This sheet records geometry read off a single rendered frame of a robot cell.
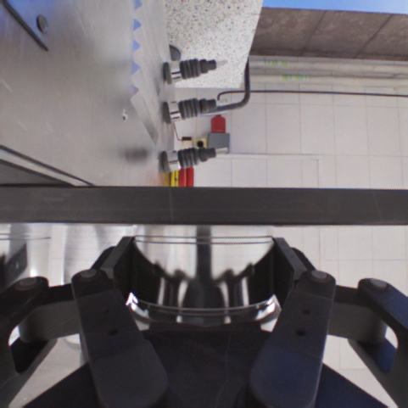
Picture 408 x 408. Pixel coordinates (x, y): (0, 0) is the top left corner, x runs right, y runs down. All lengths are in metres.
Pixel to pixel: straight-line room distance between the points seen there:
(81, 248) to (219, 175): 1.42
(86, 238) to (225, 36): 0.36
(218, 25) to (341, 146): 1.49
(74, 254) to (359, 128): 1.83
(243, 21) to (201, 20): 0.06
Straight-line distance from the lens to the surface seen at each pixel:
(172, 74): 0.37
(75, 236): 0.28
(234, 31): 0.48
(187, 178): 0.43
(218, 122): 1.64
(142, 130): 0.23
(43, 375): 0.41
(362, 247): 1.87
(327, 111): 1.91
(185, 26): 0.48
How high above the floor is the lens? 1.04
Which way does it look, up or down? 5 degrees down
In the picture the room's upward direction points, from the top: 180 degrees counter-clockwise
